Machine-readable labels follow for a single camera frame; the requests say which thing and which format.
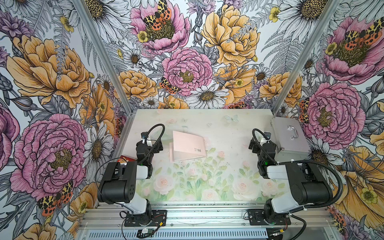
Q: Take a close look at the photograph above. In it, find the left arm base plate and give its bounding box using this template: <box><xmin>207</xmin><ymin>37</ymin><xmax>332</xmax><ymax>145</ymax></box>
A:
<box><xmin>123</xmin><ymin>210</ymin><xmax>168</xmax><ymax>228</ymax></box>

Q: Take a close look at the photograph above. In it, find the small green circuit board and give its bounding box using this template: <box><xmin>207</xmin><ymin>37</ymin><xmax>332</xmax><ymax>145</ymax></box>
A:
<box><xmin>136</xmin><ymin>229</ymin><xmax>155</xmax><ymax>239</ymax></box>

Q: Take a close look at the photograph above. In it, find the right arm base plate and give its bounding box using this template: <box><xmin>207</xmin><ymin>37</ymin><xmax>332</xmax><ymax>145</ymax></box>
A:
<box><xmin>246</xmin><ymin>209</ymin><xmax>291</xmax><ymax>226</ymax></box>

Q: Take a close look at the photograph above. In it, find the silver metal case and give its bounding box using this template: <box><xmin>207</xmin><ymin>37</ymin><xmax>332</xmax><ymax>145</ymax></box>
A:
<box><xmin>269</xmin><ymin>117</ymin><xmax>311</xmax><ymax>163</ymax></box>

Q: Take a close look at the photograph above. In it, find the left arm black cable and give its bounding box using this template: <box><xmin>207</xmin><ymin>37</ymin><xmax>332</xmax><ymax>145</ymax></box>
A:
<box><xmin>94</xmin><ymin>123</ymin><xmax>166</xmax><ymax>211</ymax></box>

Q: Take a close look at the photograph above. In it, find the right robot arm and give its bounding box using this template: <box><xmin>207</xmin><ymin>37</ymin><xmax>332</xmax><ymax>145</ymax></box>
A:
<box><xmin>249</xmin><ymin>129</ymin><xmax>334</xmax><ymax>225</ymax></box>

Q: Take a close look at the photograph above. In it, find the aluminium rail frame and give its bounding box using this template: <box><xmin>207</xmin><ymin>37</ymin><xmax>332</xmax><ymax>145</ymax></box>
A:
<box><xmin>74</xmin><ymin>200</ymin><xmax>340</xmax><ymax>240</ymax></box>

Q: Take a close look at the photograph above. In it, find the red and white box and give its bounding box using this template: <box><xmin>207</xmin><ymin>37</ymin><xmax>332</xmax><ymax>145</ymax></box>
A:
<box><xmin>118</xmin><ymin>155</ymin><xmax>136</xmax><ymax>164</ymax></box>

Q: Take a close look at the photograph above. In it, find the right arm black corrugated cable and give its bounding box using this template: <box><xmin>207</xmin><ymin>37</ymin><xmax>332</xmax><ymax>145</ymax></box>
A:
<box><xmin>251</xmin><ymin>128</ymin><xmax>344</xmax><ymax>240</ymax></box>

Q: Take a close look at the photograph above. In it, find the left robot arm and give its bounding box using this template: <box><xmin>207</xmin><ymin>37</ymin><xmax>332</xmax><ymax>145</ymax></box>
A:
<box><xmin>98</xmin><ymin>132</ymin><xmax>163</xmax><ymax>226</ymax></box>

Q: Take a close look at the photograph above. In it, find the pink photo album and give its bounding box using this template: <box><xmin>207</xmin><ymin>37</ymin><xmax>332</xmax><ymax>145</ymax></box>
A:
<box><xmin>170</xmin><ymin>131</ymin><xmax>207</xmax><ymax>162</ymax></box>

